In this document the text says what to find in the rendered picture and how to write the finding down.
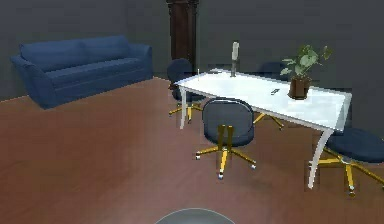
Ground white dining table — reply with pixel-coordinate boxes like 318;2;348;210
174;68;353;190

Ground blue swivel chair yellow legs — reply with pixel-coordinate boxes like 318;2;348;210
166;58;208;125
313;126;384;198
252;61;290;130
195;97;258;181

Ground dark brown wooden cabinet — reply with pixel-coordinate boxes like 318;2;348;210
165;0;201;70

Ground grey round object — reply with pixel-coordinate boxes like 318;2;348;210
154;207;237;224

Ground green house plant brown pot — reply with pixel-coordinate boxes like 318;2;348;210
279;44;334;101

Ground blue sofa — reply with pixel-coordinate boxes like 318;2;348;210
9;34;154;110

